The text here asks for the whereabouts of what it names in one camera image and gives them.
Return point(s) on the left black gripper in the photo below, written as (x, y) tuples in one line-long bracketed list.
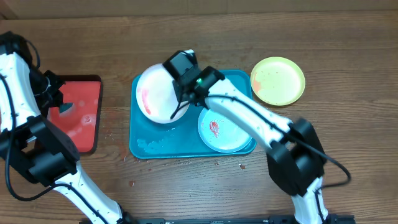
[(56, 94)]

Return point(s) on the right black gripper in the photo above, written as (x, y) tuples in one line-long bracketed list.
[(182, 94)]

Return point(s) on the white plate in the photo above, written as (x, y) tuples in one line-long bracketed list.
[(156, 97)]

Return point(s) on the yellow-green plate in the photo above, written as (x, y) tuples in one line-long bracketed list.
[(277, 81)]

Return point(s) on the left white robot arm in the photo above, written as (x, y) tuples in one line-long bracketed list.
[(39, 157)]

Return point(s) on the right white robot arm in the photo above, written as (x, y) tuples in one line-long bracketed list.
[(294, 152)]

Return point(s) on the dark tray with red liquid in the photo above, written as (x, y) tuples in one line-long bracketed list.
[(80, 121)]

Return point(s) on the teal plastic tray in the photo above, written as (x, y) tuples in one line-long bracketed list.
[(150, 140)]

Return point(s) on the light blue plate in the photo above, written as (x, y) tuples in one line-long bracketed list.
[(222, 135)]

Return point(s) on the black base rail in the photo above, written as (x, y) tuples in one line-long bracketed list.
[(276, 219)]

